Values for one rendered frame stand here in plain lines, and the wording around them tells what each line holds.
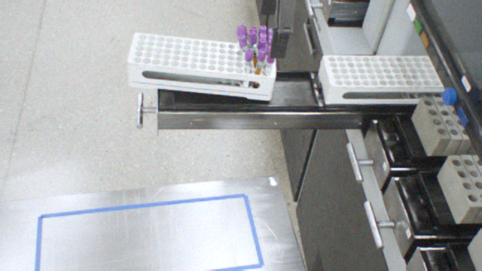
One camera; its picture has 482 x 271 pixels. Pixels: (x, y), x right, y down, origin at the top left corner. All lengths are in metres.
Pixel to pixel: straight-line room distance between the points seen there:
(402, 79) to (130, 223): 0.63
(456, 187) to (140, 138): 1.39
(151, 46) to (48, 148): 1.08
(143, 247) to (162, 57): 0.41
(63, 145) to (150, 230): 1.28
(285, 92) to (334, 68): 0.11
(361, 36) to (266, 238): 0.75
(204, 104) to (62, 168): 1.05
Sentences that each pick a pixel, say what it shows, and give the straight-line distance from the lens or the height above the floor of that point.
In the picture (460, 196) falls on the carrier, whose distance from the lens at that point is 1.09.
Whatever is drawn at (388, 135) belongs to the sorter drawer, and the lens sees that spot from 1.21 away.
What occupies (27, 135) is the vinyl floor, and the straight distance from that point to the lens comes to 2.28.
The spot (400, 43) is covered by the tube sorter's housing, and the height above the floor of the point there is 0.87.
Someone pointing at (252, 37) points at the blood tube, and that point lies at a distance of 1.16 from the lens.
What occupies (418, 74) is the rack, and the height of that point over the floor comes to 0.87.
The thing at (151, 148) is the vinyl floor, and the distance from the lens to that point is 2.19.
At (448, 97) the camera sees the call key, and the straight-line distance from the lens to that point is 1.07.
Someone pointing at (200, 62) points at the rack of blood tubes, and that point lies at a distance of 1.20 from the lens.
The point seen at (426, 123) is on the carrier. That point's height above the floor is 0.86.
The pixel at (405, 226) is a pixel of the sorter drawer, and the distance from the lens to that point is 1.11.
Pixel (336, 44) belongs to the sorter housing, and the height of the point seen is 0.73.
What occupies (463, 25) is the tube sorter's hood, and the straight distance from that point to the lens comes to 1.09.
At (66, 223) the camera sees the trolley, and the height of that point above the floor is 0.82.
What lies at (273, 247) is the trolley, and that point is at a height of 0.82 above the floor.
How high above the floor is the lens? 1.64
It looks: 47 degrees down
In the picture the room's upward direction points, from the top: 8 degrees clockwise
